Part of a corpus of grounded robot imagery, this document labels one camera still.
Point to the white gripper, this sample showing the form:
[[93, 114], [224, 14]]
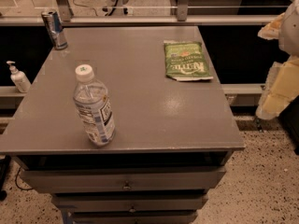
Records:
[[291, 32]]

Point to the redbull can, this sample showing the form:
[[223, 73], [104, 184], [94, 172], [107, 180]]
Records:
[[55, 29]]

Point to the green jalapeno chip bag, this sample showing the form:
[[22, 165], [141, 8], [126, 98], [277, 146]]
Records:
[[185, 61]]

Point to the grey drawer cabinet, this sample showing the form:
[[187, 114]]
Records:
[[160, 123]]

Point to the top grey drawer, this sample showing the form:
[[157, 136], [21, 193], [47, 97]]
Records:
[[87, 181]]

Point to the grey drawer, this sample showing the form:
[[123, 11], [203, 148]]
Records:
[[151, 217], [87, 181], [130, 203]]

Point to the middle grey drawer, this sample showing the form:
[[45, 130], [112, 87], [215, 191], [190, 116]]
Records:
[[130, 203]]

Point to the clear plastic water bottle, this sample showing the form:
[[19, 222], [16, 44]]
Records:
[[93, 105]]

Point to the bottom grey drawer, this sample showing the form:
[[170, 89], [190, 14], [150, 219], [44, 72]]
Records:
[[151, 217]]

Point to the white pump soap bottle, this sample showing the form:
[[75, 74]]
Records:
[[20, 80]]

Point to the metal railing frame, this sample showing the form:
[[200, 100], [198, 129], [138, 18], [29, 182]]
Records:
[[28, 13]]

